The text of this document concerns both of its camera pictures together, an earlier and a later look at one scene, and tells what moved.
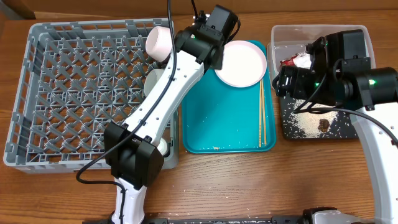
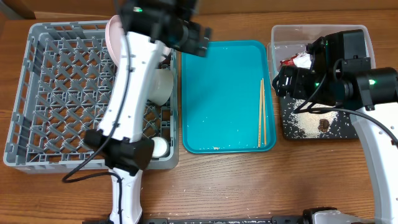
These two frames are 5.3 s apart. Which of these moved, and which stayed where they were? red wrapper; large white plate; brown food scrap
Moved: large white plate
Stayed: red wrapper; brown food scrap
